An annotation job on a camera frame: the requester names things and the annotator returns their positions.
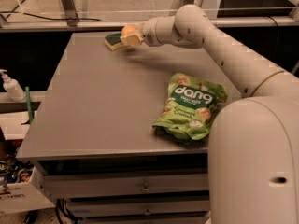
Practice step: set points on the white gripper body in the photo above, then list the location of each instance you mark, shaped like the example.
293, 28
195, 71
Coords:
148, 31

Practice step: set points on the orange fruit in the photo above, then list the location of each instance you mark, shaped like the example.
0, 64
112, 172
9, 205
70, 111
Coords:
126, 30

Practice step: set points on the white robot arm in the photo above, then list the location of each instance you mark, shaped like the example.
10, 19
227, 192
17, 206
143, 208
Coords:
253, 147

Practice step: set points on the green and yellow sponge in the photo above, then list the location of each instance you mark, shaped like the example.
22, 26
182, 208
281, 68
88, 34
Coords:
113, 41

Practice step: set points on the green dang chips bag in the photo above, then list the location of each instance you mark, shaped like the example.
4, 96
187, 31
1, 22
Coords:
189, 107

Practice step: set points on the grey drawer cabinet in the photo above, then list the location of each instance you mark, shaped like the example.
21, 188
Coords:
93, 142

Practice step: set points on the white pump bottle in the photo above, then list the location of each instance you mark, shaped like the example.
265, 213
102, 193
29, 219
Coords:
12, 87

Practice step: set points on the top drawer knob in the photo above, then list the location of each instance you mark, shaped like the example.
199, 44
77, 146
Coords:
145, 188

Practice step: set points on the drawer knob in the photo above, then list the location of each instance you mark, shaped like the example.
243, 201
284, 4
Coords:
147, 212
145, 188

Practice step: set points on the white cardboard box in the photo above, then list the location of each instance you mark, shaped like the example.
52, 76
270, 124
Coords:
27, 194

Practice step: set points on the left metal bracket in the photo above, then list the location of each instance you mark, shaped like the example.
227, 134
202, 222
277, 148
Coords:
70, 13

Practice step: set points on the green handled tool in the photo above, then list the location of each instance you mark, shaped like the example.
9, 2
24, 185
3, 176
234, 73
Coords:
29, 106

